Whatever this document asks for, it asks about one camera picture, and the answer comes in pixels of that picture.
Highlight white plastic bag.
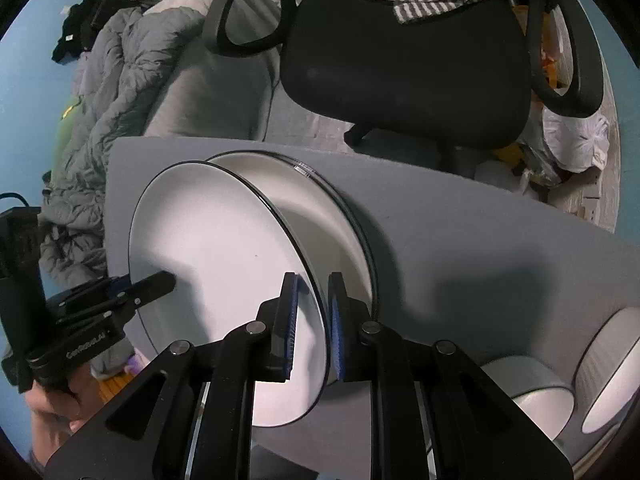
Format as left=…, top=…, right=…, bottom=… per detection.
left=542, top=108, right=610, bottom=174

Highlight white plate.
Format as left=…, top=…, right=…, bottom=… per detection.
left=209, top=151, right=378, bottom=308
left=126, top=162, right=329, bottom=428

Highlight black clothes on bed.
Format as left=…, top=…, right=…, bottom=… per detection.
left=51, top=0, right=136, bottom=64

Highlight person left hand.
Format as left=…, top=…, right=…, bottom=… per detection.
left=24, top=363, right=104, bottom=466

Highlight white bowl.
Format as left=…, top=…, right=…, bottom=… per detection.
left=482, top=356, right=575, bottom=440
left=574, top=307, right=639, bottom=434

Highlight black office chair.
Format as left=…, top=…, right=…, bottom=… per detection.
left=203, top=0, right=603, bottom=150

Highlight grey duvet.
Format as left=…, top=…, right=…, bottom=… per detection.
left=40, top=0, right=280, bottom=288

